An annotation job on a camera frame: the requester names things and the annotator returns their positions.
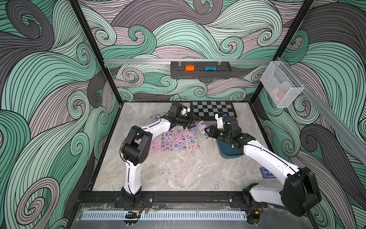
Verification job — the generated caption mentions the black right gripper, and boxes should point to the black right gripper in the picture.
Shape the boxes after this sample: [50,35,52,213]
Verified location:
[206,124,232,143]

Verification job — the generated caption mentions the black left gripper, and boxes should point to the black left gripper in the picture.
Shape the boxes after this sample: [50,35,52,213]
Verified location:
[175,113,202,130]

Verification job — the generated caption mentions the pink sticker sheet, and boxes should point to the pink sticker sheet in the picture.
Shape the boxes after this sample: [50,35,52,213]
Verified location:
[151,114,162,123]
[185,129,200,151]
[195,121,210,139]
[160,131,174,152]
[173,129,188,151]
[149,137,162,153]

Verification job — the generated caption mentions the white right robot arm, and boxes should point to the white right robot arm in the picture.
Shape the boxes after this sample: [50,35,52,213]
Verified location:
[205,115,322,217]

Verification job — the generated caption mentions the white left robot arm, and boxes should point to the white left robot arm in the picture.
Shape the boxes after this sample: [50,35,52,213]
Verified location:
[120,102,202,197]

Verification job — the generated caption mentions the teal plastic storage box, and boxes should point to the teal plastic storage box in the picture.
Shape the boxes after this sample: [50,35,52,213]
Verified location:
[216,139,244,159]

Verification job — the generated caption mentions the black and grey chessboard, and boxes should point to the black and grey chessboard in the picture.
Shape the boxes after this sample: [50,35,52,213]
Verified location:
[190,101,237,121]

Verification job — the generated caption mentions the orange block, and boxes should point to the orange block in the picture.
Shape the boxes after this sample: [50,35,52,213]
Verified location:
[185,65,195,72]

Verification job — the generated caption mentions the teal block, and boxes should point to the teal block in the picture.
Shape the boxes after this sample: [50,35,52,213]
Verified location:
[205,66,217,72]

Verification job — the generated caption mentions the blue card deck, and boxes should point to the blue card deck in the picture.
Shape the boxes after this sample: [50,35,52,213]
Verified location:
[260,167,276,179]

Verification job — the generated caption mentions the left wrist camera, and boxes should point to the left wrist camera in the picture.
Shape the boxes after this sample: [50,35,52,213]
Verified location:
[181,106,190,116]

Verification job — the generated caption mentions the black wall-mounted tray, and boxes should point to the black wall-mounted tray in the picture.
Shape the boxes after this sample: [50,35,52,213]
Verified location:
[170,62,232,81]

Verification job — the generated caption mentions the clear plastic wall holder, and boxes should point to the clear plastic wall holder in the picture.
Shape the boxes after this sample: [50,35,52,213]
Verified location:
[260,61,304,108]

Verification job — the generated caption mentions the aluminium rail back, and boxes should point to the aluminium rail back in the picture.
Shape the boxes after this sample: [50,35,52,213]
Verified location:
[104,58,271,65]

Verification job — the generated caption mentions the aluminium rail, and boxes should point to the aluminium rail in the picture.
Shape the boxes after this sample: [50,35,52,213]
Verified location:
[104,58,271,65]
[277,57,366,164]

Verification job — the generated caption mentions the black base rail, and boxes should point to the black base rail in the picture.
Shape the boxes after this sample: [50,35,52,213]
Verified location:
[77,190,307,209]

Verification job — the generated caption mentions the white perforated cable duct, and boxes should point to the white perforated cable duct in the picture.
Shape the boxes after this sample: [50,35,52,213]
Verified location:
[81,210,247,221]

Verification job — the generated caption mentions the aluminium rail right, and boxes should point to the aluminium rail right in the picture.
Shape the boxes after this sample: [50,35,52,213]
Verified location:
[277,57,366,164]

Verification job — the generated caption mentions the black corner frame post right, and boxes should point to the black corner frame post right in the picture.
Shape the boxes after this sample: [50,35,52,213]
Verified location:
[250,0,315,103]

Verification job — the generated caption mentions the black corner frame post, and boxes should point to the black corner frame post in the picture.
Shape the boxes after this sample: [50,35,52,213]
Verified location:
[69,0,124,107]
[250,0,315,103]

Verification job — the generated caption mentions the black corner frame post left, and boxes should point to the black corner frame post left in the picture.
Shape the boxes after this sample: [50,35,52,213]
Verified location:
[69,0,124,107]

